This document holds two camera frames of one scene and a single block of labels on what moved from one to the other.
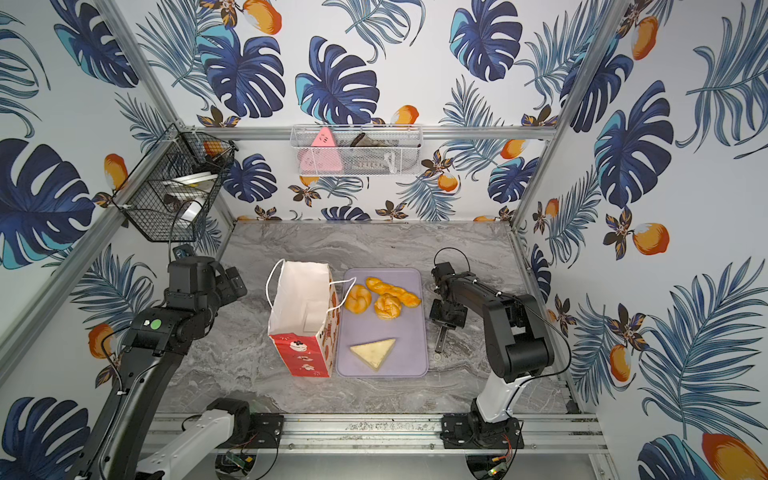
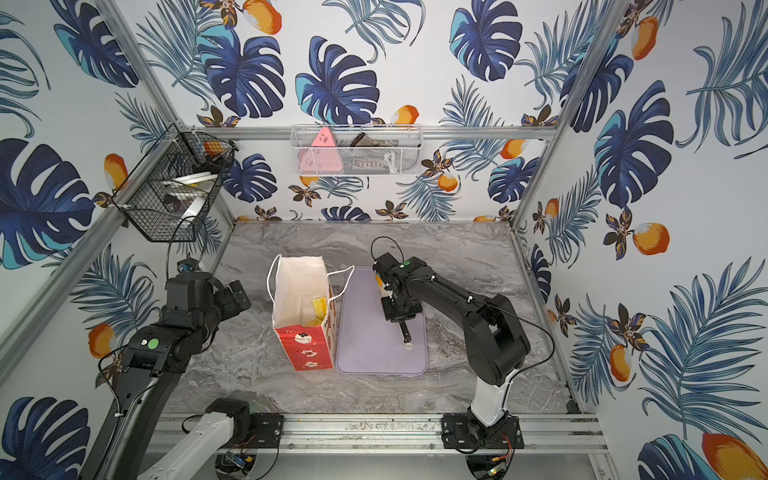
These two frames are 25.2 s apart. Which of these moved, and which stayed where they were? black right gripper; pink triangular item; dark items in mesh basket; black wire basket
Moved: black right gripper
Stayed: dark items in mesh basket; black wire basket; pink triangular item
